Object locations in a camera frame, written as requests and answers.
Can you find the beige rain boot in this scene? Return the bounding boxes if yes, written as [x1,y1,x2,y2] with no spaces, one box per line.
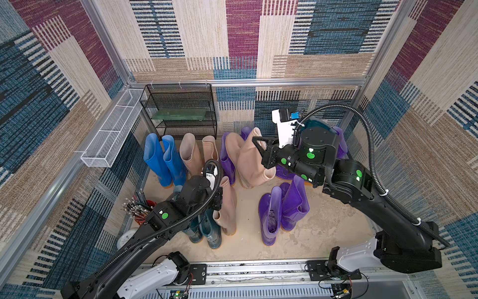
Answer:
[213,176,237,235]
[179,133,205,176]
[202,135,219,161]

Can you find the purple rain boot front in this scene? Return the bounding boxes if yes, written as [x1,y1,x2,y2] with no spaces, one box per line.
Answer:
[258,186,283,246]

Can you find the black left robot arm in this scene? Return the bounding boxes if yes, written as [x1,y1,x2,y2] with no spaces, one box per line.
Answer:
[61,159,224,299]

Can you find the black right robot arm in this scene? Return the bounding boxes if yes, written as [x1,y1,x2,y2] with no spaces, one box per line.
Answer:
[251,108,448,277]

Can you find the red pen holder cup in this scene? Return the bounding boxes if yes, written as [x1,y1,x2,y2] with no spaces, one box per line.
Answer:
[123,189,156,225]

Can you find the green tray on rack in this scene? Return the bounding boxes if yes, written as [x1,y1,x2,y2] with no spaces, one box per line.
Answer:
[151,108,208,121]

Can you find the white round clock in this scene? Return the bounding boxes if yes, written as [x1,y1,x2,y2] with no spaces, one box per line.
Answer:
[117,228,138,250]

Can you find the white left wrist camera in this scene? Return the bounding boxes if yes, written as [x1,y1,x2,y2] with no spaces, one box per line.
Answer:
[202,164,219,191]

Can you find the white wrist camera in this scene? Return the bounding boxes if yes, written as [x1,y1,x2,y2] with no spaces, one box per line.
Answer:
[271,108,300,148]
[202,164,219,191]

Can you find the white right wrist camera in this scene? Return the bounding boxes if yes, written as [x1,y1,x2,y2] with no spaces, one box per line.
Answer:
[271,108,300,148]

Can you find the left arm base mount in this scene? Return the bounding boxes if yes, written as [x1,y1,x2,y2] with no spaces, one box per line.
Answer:
[115,251,207,299]

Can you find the black wire mesh shelf rack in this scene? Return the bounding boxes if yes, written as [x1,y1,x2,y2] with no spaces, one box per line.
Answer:
[140,83,217,140]

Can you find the white wire mesh basket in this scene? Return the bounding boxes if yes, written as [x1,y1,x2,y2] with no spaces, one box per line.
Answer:
[81,88,143,168]

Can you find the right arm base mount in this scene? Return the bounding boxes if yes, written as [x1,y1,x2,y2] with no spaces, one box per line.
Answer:
[304,237,382,281]

